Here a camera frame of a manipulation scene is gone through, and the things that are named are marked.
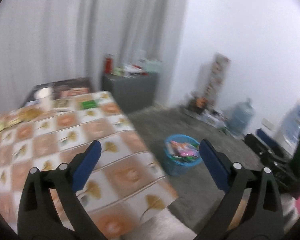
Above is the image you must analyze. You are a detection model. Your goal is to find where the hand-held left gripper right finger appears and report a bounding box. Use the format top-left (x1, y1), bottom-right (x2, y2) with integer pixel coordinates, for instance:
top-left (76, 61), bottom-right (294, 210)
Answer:
top-left (196, 139), bottom-right (284, 240)

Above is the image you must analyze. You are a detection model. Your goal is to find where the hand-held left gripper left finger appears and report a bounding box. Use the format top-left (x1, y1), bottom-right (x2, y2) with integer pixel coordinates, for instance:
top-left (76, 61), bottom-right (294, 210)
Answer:
top-left (17, 140), bottom-right (108, 240)

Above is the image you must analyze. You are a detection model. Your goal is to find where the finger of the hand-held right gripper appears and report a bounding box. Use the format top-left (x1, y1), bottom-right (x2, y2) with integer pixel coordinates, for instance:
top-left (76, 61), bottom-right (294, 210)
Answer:
top-left (244, 133), bottom-right (271, 160)
top-left (255, 128), bottom-right (289, 157)

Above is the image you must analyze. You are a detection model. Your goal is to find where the green white snack packet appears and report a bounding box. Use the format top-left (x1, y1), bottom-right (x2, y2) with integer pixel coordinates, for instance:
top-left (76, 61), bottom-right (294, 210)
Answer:
top-left (175, 155), bottom-right (198, 162)

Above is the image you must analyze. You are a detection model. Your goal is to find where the pink packet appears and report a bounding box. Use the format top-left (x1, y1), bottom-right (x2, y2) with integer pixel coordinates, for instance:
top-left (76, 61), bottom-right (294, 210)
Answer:
top-left (170, 141), bottom-right (199, 157)

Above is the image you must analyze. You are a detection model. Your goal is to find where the blue plastic wastebasket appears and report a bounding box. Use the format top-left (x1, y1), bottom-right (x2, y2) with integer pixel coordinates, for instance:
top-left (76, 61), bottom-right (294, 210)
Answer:
top-left (164, 134), bottom-right (203, 177)

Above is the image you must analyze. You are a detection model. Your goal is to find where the blue water jug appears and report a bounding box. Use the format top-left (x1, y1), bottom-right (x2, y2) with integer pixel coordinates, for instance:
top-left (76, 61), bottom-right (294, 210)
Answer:
top-left (226, 99), bottom-right (255, 137)

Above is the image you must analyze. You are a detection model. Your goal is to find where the leaf patterned tablecloth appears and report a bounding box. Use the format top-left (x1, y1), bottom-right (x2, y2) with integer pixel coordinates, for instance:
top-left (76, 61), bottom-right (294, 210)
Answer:
top-left (0, 91), bottom-right (178, 235)

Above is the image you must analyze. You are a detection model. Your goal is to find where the white cardboard box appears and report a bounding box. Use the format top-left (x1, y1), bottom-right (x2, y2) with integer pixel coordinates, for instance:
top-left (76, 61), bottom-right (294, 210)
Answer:
top-left (200, 110), bottom-right (228, 128)

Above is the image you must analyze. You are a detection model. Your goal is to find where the green foil packet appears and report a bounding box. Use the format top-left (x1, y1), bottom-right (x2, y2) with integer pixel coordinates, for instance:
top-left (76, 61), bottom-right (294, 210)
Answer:
top-left (80, 100), bottom-right (97, 109)

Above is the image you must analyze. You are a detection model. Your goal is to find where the dark printed box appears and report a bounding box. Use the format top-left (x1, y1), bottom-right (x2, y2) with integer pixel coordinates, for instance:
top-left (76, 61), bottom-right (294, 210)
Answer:
top-left (189, 96), bottom-right (208, 110)

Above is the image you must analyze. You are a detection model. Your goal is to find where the gold square box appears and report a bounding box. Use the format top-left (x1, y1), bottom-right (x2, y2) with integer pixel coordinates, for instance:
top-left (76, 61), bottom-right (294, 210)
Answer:
top-left (55, 99), bottom-right (73, 110)

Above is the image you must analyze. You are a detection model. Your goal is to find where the gold foil packet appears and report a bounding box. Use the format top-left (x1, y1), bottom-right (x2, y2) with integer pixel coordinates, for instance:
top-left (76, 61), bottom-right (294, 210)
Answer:
top-left (17, 109), bottom-right (40, 122)

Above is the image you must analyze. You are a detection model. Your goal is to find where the white paper cup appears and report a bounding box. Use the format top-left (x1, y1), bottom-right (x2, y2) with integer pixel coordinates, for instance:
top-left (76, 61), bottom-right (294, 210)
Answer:
top-left (34, 87), bottom-right (52, 110)

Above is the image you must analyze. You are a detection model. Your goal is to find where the white foam board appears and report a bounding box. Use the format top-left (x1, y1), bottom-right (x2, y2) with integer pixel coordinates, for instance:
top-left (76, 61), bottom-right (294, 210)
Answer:
top-left (195, 64), bottom-right (213, 98)

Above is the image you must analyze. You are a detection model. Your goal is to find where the dark printed board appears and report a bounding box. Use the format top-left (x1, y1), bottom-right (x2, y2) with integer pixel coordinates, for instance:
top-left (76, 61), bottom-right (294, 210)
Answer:
top-left (21, 77), bottom-right (94, 108)

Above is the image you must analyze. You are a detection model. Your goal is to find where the grey cabinet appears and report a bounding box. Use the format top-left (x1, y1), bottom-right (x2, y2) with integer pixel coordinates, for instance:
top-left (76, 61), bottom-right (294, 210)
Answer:
top-left (102, 72), bottom-right (158, 114)

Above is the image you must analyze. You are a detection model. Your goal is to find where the orange snack packet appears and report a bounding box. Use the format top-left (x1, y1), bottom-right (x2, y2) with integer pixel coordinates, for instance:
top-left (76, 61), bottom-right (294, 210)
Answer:
top-left (2, 115), bottom-right (20, 127)

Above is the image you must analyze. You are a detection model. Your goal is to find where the red thermos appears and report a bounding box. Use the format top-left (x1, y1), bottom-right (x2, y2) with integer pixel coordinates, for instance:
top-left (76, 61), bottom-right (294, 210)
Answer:
top-left (104, 54), bottom-right (115, 74)

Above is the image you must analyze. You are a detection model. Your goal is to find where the white pleated curtain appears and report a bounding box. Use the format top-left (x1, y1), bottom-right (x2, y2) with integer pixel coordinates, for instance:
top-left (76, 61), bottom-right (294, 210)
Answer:
top-left (0, 0), bottom-right (190, 115)

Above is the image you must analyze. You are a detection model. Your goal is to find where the wall outlet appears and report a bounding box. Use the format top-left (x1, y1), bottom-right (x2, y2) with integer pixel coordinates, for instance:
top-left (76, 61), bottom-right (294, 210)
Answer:
top-left (261, 118), bottom-right (274, 130)

